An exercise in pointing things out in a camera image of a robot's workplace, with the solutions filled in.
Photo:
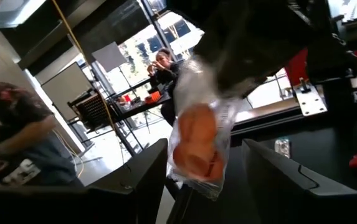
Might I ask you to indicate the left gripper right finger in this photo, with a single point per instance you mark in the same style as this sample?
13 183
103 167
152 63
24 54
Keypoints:
290 193

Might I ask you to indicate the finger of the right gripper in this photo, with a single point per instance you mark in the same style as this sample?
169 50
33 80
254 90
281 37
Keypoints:
246 62

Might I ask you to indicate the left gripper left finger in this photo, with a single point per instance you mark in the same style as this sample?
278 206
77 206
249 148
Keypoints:
119 199

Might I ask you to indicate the clear red gummy packet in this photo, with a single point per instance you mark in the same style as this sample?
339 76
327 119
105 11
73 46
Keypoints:
197 140

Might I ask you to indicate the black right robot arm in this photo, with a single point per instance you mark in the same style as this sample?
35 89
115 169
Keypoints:
337 93

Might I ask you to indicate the small clear candy packet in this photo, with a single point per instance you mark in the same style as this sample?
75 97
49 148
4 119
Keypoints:
282 147

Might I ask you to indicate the red container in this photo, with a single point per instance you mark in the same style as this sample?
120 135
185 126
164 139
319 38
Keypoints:
296 68

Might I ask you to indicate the person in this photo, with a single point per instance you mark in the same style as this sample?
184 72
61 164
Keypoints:
25 124
165 71

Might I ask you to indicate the black desk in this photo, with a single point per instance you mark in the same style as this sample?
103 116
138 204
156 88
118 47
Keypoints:
134 109

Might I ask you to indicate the orange box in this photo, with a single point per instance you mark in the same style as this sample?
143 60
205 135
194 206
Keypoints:
152 98

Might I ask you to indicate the grey whiteboard panel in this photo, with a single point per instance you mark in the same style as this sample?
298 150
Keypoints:
66 90

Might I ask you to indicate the grey reflector panel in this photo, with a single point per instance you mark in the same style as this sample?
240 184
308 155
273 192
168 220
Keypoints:
109 57

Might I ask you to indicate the black metal table frame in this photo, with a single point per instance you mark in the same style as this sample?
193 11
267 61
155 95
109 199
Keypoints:
250 132

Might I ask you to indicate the white metal bracket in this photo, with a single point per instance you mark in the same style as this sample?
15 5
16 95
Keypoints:
310 102

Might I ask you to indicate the rectangular silver ventilation duct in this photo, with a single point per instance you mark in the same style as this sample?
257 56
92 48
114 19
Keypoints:
7 12

